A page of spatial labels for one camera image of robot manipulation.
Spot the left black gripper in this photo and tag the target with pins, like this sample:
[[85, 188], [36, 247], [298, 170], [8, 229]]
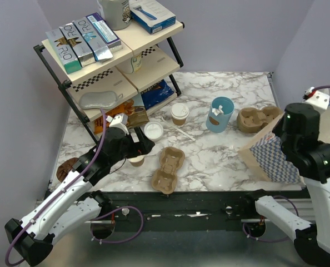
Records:
[[143, 147]]

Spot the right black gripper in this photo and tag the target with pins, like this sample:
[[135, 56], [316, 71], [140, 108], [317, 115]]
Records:
[[276, 129]]

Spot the white plastic cup lid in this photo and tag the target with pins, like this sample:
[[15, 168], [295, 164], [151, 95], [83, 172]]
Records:
[[153, 130]]

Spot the brown paper cup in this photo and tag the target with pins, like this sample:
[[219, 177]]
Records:
[[179, 120], [137, 161]]

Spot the brown cardboard cup carrier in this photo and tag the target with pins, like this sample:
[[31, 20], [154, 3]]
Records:
[[165, 177]]

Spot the checkered paper bag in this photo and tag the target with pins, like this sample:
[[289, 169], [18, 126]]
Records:
[[263, 156]]

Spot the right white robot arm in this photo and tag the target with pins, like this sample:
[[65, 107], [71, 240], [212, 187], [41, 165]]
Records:
[[311, 240]]

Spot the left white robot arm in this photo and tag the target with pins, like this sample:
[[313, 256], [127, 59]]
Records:
[[34, 235]]

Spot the white stirrer stick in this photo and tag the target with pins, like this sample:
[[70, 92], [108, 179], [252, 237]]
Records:
[[178, 129]]

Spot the brown cookie package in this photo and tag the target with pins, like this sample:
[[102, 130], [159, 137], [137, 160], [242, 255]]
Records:
[[135, 109]]

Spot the stacked brown cup carriers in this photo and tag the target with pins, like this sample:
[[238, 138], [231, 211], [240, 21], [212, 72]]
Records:
[[252, 120]]

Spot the orange snack bag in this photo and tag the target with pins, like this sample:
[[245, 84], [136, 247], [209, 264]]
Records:
[[98, 123]]

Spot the blue chips bag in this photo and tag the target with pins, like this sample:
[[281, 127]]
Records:
[[155, 94]]

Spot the black beige shelf rack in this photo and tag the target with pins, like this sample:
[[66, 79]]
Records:
[[160, 60]]

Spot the grey sponge pad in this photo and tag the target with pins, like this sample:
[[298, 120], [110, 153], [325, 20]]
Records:
[[106, 100]]

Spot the white patterned mug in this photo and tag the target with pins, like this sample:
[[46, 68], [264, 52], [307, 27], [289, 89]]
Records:
[[131, 65]]

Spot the brown cookie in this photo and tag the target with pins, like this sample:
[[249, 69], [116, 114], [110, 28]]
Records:
[[65, 168]]

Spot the blue silver toothpaste box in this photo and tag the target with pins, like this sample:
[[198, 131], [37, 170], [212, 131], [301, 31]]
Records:
[[94, 40]]

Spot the purple white toothpaste box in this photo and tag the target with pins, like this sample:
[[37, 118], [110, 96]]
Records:
[[111, 39]]

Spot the teal silver toothpaste box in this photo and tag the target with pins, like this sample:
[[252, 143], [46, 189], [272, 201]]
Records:
[[64, 51]]

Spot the blue razor box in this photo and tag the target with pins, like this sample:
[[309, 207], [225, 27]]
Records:
[[151, 15]]

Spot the grey printed mug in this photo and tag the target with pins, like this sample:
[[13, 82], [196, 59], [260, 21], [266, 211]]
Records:
[[116, 13]]

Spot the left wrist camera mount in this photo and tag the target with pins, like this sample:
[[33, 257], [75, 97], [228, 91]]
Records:
[[118, 121]]

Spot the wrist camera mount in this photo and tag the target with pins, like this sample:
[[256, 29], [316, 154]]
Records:
[[318, 99], [118, 121]]

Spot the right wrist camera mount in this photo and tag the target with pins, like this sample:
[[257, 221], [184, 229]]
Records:
[[318, 99]]

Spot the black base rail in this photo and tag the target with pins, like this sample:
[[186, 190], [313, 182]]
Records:
[[179, 211]]

